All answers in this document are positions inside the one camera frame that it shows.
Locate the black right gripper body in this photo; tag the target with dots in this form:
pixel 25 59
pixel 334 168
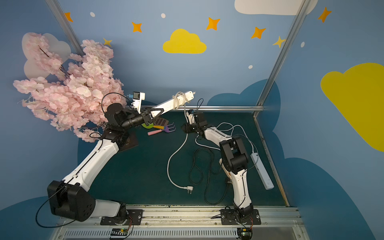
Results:
pixel 190 126

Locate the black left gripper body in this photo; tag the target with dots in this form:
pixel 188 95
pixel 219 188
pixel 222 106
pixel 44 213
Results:
pixel 145 117

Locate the white power strip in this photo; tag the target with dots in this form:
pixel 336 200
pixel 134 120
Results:
pixel 178 100

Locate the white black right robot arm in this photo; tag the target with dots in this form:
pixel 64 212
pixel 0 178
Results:
pixel 234 158

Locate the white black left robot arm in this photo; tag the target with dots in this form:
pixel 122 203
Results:
pixel 70 198

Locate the beige red socket power strip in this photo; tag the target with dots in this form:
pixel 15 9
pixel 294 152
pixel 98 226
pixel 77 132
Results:
pixel 229 179

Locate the small white adapter strip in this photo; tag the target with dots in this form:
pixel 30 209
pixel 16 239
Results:
pixel 263 174

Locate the green yellow toy trowel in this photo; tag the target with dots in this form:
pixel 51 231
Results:
pixel 153 125

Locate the brown slotted toy scoop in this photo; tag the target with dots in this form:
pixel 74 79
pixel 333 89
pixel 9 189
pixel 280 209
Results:
pixel 161 122

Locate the purple pink toy rake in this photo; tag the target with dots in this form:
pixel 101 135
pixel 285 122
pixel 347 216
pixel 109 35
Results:
pixel 158 129

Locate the pink blossom artificial tree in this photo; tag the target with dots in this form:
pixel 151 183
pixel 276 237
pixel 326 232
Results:
pixel 80 97

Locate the dark metal tree base plate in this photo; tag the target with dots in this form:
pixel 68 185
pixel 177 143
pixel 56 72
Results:
pixel 128 141

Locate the horizontal aluminium frame rail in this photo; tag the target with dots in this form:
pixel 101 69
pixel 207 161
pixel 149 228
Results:
pixel 223 108

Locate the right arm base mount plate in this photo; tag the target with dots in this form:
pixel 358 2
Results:
pixel 231 217

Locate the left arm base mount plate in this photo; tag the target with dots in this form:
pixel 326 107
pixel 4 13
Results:
pixel 124 218

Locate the front aluminium rail base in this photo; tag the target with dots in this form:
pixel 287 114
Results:
pixel 151 222

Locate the right vertical aluminium post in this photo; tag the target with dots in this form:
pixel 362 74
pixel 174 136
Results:
pixel 291 36

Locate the vertical aluminium post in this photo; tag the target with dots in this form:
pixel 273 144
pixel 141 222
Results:
pixel 64 23
pixel 291 36

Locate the left vertical aluminium post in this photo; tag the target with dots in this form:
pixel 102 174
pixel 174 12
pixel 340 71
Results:
pixel 64 23

